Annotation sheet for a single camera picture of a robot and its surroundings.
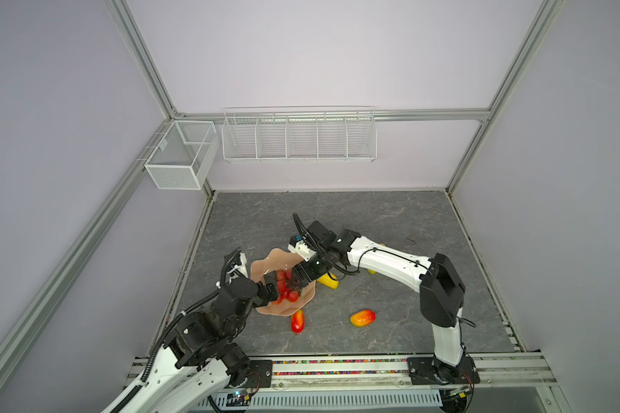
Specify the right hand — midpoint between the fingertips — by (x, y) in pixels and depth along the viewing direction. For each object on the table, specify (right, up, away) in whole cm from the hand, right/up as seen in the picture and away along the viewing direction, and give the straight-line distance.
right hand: (299, 279), depth 81 cm
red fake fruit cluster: (-4, -3, +3) cm, 6 cm away
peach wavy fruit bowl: (-9, +4, +12) cm, 16 cm away
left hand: (-9, +2, -11) cm, 15 cm away
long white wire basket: (-1, +53, +18) cm, 56 cm away
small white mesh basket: (-49, +45, +25) cm, 71 cm away
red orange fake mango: (+20, -12, -1) cm, 23 cm away
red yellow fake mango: (0, -13, -1) cm, 13 cm away
